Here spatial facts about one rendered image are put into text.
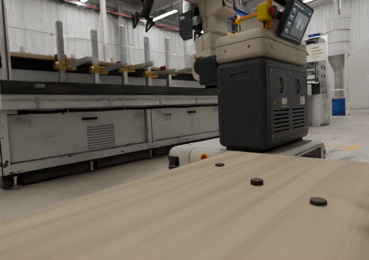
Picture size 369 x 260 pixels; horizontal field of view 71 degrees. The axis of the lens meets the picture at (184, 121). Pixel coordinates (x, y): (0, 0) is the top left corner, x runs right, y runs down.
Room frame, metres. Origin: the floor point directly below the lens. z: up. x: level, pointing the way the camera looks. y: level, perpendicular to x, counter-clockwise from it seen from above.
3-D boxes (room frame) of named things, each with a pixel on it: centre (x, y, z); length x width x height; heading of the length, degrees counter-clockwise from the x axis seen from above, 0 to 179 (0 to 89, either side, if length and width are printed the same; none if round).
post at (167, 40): (2.51, 0.13, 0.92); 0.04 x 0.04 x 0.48; 47
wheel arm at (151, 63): (2.11, 0.38, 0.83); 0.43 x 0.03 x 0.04; 47
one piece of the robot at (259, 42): (1.38, -0.40, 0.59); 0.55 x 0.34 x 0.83; 137
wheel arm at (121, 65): (1.93, 0.55, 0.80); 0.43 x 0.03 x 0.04; 47
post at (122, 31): (2.15, 0.47, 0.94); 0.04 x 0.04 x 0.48; 47
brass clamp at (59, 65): (1.80, 0.80, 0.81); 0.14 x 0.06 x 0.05; 137
